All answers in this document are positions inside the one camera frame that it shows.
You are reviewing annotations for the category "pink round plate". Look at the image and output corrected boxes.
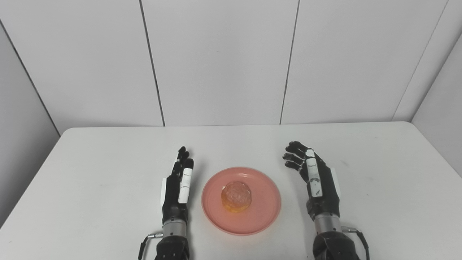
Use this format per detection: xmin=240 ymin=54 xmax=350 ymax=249
xmin=201 ymin=166 xmax=282 ymax=236

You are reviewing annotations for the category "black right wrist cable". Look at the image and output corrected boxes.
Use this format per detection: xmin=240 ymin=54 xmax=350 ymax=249
xmin=341 ymin=226 xmax=370 ymax=260

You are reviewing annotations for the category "orange cream puff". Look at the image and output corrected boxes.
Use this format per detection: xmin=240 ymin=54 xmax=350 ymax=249
xmin=221 ymin=181 xmax=252 ymax=213

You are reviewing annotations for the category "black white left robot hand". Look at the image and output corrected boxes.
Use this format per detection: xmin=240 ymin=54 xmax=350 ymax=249
xmin=160 ymin=146 xmax=194 ymax=225

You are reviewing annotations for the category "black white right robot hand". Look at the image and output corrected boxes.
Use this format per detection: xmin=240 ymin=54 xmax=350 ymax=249
xmin=283 ymin=141 xmax=341 ymax=221

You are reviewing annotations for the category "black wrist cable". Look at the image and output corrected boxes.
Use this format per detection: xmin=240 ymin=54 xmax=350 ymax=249
xmin=341 ymin=226 xmax=370 ymax=260
xmin=138 ymin=233 xmax=164 ymax=260

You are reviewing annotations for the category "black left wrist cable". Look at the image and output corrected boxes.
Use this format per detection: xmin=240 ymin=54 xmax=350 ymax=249
xmin=138 ymin=233 xmax=164 ymax=260

